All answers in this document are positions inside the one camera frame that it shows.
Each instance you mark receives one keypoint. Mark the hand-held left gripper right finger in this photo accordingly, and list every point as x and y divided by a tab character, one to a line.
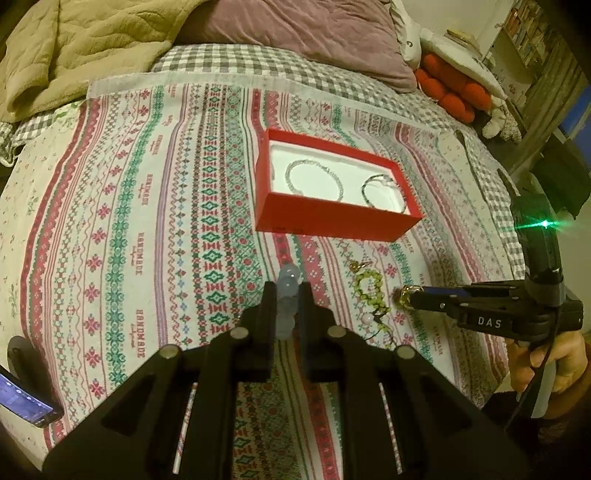
307	323

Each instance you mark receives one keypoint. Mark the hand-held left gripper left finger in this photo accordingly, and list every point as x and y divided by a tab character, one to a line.
270	323

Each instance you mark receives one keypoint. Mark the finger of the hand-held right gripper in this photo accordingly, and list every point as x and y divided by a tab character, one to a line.
434	307
438	292

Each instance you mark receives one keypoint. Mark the red jewelry box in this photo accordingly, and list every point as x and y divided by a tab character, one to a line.
332	217

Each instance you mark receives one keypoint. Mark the person's right hand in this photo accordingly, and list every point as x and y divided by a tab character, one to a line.
570	362

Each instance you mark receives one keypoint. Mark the patterned knit-print cloth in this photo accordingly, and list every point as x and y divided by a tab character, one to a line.
138	230

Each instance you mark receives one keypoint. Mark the floral plush toy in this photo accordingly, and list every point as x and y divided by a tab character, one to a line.
501	122

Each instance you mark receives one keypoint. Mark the orange plush toy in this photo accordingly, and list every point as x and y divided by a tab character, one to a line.
443	87

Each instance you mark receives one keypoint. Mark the white plush toy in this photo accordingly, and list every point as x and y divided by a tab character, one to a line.
457	50

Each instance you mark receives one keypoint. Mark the smartphone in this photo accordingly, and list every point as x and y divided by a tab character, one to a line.
23	404

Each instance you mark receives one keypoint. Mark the bookshelf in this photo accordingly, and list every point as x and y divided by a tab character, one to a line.
531	37

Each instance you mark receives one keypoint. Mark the mauve pillow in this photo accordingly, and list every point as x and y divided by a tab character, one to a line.
300	32

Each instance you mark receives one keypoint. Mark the beige quilted blanket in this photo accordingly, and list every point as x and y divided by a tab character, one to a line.
92	41

